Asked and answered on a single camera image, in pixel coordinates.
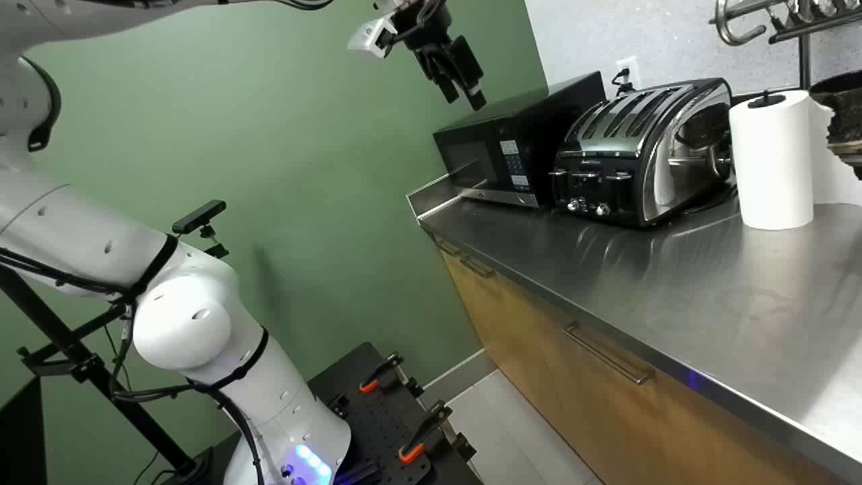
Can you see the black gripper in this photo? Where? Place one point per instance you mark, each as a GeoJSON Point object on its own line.
{"type": "Point", "coordinates": [429, 31]}

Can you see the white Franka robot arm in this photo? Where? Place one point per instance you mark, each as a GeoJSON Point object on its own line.
{"type": "Point", "coordinates": [190, 319]}

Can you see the black microwave oven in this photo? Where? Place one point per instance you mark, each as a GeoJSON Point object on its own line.
{"type": "Point", "coordinates": [501, 135]}

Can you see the black power plug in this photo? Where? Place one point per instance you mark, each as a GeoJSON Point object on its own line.
{"type": "Point", "coordinates": [622, 82]}

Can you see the chrome four-slot toaster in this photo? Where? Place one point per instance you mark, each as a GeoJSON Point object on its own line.
{"type": "Point", "coordinates": [646, 151]}

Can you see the black orange clamp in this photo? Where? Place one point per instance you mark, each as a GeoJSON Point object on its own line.
{"type": "Point", "coordinates": [421, 437]}
{"type": "Point", "coordinates": [380, 372]}

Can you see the black paper towel holder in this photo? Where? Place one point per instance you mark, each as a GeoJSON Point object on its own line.
{"type": "Point", "coordinates": [768, 97]}

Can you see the white paper towel roll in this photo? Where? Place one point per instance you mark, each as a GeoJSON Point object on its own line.
{"type": "Point", "coordinates": [773, 165]}

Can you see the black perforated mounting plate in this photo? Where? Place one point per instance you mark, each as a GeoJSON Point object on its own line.
{"type": "Point", "coordinates": [372, 418]}

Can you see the black pot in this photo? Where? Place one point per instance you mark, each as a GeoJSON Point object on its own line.
{"type": "Point", "coordinates": [843, 117]}

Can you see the white wall outlet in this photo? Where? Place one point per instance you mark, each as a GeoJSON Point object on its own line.
{"type": "Point", "coordinates": [627, 62]}

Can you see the black tripod camera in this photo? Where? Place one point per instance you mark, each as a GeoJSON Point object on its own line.
{"type": "Point", "coordinates": [199, 216]}

